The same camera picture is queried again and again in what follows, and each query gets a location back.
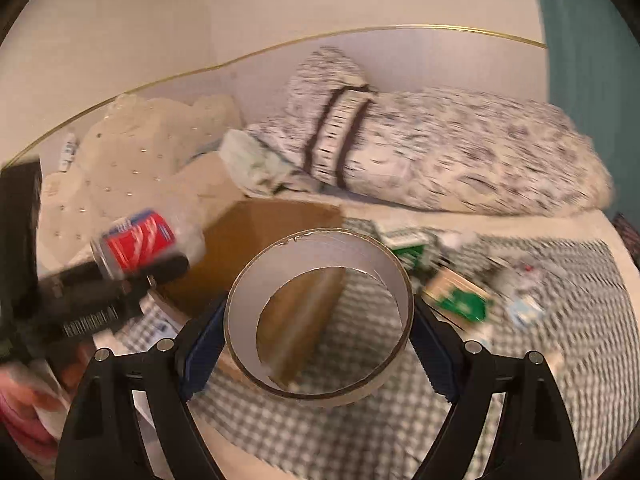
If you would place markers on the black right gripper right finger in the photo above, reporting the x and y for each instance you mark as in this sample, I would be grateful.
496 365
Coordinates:
534 438

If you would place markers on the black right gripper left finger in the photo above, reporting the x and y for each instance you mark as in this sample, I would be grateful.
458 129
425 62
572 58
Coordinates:
101 437

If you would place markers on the red label plastic bottle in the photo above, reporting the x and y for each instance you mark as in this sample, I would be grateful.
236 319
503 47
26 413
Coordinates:
151 235

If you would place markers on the green white medicine box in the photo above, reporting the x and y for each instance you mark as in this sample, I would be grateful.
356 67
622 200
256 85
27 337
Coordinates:
408 243

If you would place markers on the beige tape roll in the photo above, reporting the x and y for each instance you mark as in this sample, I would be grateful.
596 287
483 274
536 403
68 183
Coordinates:
362 344

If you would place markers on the left hand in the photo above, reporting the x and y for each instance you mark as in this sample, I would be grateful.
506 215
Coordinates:
20 401

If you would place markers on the green beige small box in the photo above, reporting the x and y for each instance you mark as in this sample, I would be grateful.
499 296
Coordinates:
456 299

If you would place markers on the beige studded cushion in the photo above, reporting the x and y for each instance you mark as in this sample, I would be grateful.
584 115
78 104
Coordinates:
155 153

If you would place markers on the brown cardboard box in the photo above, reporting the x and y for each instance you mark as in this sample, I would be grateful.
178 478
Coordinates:
236 228

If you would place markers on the cream bed sheet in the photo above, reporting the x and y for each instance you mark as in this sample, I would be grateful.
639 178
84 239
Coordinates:
587 226

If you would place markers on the pale green towel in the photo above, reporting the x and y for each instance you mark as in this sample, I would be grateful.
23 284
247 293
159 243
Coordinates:
257 171

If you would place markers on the floral white pillow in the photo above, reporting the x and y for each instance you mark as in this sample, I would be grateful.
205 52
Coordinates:
435 149

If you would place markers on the teal curtain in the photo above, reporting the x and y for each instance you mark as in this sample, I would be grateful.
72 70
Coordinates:
594 77

